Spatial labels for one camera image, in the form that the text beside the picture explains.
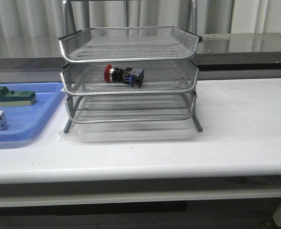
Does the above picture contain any red emergency stop button switch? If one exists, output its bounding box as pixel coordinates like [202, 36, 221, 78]
[104, 64, 144, 88]

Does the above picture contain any silver mesh tray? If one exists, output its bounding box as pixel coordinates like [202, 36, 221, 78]
[59, 26, 201, 63]
[65, 93, 196, 124]
[61, 59, 199, 96]

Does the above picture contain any silver mesh bottom tray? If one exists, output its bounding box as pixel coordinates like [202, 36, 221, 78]
[65, 93, 196, 124]

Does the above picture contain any silver mesh top tray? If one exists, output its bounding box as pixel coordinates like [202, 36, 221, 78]
[59, 26, 201, 63]

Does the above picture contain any blue plastic tray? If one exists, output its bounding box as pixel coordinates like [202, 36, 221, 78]
[0, 82, 65, 144]

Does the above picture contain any green terminal block module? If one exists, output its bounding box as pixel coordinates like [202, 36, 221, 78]
[0, 86, 36, 107]

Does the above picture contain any grey back counter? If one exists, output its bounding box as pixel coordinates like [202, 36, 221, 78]
[0, 33, 281, 71]

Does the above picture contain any grey metal rack frame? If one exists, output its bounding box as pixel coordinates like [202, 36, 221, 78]
[63, 59, 204, 134]

